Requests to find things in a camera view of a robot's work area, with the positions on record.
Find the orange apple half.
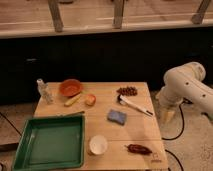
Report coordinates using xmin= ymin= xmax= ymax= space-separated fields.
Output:
xmin=85 ymin=94 xmax=96 ymax=106

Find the orange bowl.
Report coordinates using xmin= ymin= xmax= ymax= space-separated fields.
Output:
xmin=59 ymin=79 xmax=83 ymax=97

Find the white cup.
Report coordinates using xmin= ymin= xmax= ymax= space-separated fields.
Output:
xmin=89 ymin=135 xmax=108 ymax=155

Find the dark red chili pepper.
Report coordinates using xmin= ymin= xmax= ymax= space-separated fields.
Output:
xmin=126 ymin=144 xmax=152 ymax=155

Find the black cable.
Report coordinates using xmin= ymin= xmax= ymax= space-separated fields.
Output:
xmin=161 ymin=101 xmax=186 ymax=171

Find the blue sponge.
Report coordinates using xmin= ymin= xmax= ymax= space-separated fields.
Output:
xmin=107 ymin=110 xmax=127 ymax=125

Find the clear plastic bottle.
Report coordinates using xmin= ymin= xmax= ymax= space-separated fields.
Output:
xmin=37 ymin=79 xmax=53 ymax=105

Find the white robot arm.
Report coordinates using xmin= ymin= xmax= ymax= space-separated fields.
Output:
xmin=156 ymin=62 xmax=213 ymax=124

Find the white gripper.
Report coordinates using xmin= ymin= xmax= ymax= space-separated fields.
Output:
xmin=159 ymin=97 xmax=181 ymax=124

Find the brown grape bunch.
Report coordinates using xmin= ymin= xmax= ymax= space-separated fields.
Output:
xmin=117 ymin=87 xmax=138 ymax=96

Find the green plastic tray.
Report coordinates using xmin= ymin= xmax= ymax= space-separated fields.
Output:
xmin=12 ymin=115 xmax=85 ymax=171

